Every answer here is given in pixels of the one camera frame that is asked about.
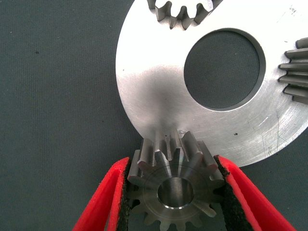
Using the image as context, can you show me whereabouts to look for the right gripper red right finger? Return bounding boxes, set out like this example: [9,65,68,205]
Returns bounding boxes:
[213,154,297,231]

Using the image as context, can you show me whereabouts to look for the round metal carrier plate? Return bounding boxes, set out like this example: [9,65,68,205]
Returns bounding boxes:
[115,0,308,168]

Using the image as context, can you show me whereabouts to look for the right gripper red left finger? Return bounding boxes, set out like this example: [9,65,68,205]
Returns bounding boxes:
[72,156,132,231]

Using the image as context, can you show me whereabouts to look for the dark grey table cloth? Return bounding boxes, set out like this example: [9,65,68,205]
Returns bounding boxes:
[0,0,308,231]

